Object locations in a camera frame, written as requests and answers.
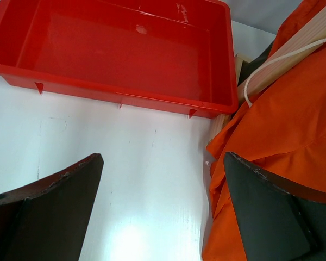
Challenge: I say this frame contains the orange shorts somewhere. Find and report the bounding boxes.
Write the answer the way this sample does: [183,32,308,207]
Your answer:
[202,0,326,261]

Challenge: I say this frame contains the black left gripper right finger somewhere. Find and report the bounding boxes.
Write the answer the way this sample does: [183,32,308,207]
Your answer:
[223,152,326,260]

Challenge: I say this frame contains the white drawstring cord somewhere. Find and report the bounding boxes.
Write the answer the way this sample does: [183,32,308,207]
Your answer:
[244,35,326,109]

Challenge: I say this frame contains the red plastic bin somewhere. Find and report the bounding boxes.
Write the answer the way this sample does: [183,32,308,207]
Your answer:
[0,1,238,118]

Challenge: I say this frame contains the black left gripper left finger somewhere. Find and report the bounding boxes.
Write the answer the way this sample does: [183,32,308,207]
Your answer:
[0,153,104,260]

